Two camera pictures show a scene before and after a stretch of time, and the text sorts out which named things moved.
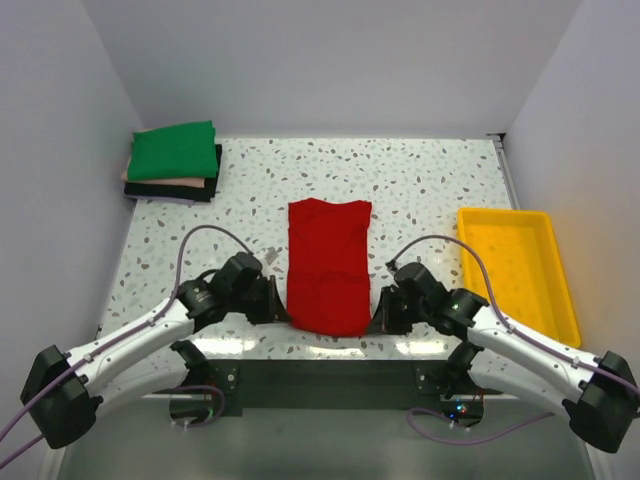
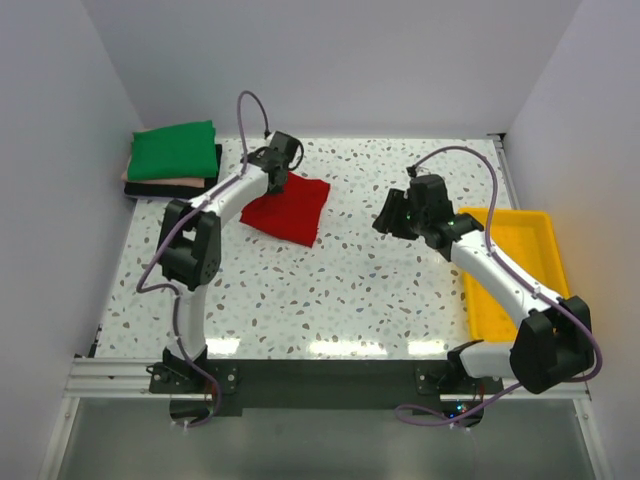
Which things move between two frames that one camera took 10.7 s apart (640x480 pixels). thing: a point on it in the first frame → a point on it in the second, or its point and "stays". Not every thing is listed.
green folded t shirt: x=187 y=150 stays
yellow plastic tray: x=527 y=275 stays
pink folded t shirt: x=198 y=182 stays
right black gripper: x=381 y=319 → x=387 y=221
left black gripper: x=273 y=309 → x=277 y=191
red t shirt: x=329 y=282 → x=294 y=212
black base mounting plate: x=337 y=387 stays
